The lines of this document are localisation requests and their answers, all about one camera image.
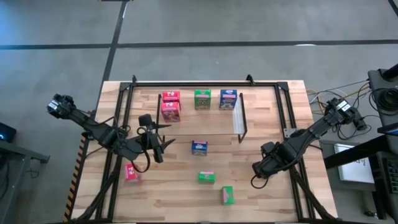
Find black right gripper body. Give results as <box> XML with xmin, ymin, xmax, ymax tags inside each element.
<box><xmin>251</xmin><ymin>141</ymin><xmax>282</xmax><ymax>180</ymax></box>

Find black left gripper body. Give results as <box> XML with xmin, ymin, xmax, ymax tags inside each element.
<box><xmin>136</xmin><ymin>113</ymin><xmax>165</xmax><ymax>164</ymax></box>

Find red Froot Loops cereal box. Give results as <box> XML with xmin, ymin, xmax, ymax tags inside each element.
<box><xmin>124</xmin><ymin>162</ymin><xmax>142</xmax><ymax>183</ymax></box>
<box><xmin>160</xmin><ymin>101</ymin><xmax>182</xmax><ymax>123</ymax></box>
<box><xmin>162</xmin><ymin>90</ymin><xmax>182</xmax><ymax>103</ymax></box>

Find blue Frosted Flakes cereal box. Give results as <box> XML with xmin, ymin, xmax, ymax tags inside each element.
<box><xmin>218</xmin><ymin>89</ymin><xmax>238</xmax><ymax>111</ymax></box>
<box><xmin>191</xmin><ymin>139</ymin><xmax>208</xmax><ymax>157</ymax></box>

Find green Apple Jacks cereal box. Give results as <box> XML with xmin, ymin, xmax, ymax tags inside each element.
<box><xmin>193</xmin><ymin>89</ymin><xmax>212</xmax><ymax>111</ymax></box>
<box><xmin>198</xmin><ymin>170</ymin><xmax>216</xmax><ymax>184</ymax></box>
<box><xmin>221</xmin><ymin>185</ymin><xmax>235</xmax><ymax>206</ymax></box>

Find yellow black hazard tape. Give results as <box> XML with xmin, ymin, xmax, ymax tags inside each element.
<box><xmin>63</xmin><ymin>135</ymin><xmax>87</xmax><ymax>223</ymax></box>

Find white paper sheet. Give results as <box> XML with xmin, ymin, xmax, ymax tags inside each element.
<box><xmin>333</xmin><ymin>142</ymin><xmax>376</xmax><ymax>184</ymax></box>

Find black metal bar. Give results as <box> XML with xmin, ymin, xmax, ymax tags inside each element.
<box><xmin>323</xmin><ymin>130</ymin><xmax>398</xmax><ymax>170</ymax></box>

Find black power adapter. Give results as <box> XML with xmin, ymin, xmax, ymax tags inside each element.
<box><xmin>354</xmin><ymin>116</ymin><xmax>368</xmax><ymax>131</ymax></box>

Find black keyboard blue keys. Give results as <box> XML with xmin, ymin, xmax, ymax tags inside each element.
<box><xmin>381</xmin><ymin>157</ymin><xmax>398</xmax><ymax>195</ymax></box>

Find tablet with blue screen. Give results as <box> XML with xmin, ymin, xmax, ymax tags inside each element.
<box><xmin>377</xmin><ymin>123</ymin><xmax>398</xmax><ymax>137</ymax></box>

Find grey metal stand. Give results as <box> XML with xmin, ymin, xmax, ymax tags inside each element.
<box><xmin>0</xmin><ymin>139</ymin><xmax>50</xmax><ymax>224</ymax></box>

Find grey equipment cart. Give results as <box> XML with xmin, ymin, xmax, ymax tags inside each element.
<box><xmin>368</xmin><ymin>63</ymin><xmax>398</xmax><ymax>125</ymax></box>

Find black device blue light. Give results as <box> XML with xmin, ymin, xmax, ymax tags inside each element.
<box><xmin>0</xmin><ymin>121</ymin><xmax>17</xmax><ymax>144</ymax></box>

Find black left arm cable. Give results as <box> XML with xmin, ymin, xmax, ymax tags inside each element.
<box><xmin>129</xmin><ymin>149</ymin><xmax>152</xmax><ymax>174</ymax></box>

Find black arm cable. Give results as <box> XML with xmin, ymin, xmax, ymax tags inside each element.
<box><xmin>250</xmin><ymin>172</ymin><xmax>271</xmax><ymax>190</ymax></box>
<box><xmin>129</xmin><ymin>149</ymin><xmax>152</xmax><ymax>174</ymax></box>

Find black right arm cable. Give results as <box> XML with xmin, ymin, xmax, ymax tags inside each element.
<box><xmin>250</xmin><ymin>172</ymin><xmax>271</xmax><ymax>190</ymax></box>

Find black metal table frame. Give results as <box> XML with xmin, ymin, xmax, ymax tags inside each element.
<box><xmin>70</xmin><ymin>73</ymin><xmax>338</xmax><ymax>224</ymax></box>

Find yellow cable with plug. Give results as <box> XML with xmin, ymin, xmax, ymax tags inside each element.
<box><xmin>306</xmin><ymin>85</ymin><xmax>371</xmax><ymax>115</ymax></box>

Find coiled black cable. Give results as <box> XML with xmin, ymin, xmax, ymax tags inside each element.
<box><xmin>371</xmin><ymin>88</ymin><xmax>398</xmax><ymax>114</ymax></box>

